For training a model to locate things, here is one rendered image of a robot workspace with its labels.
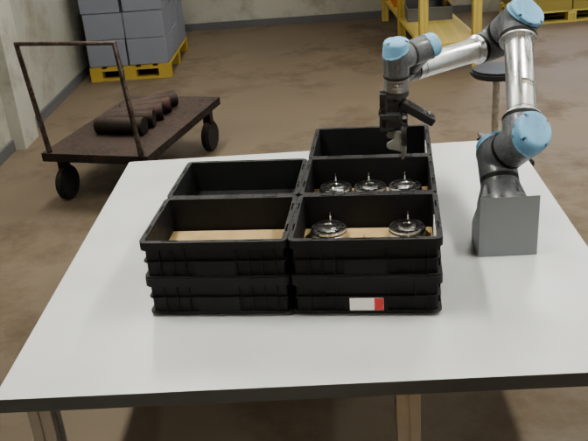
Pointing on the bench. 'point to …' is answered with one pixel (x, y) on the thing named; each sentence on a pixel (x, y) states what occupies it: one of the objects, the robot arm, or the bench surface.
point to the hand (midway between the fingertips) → (404, 150)
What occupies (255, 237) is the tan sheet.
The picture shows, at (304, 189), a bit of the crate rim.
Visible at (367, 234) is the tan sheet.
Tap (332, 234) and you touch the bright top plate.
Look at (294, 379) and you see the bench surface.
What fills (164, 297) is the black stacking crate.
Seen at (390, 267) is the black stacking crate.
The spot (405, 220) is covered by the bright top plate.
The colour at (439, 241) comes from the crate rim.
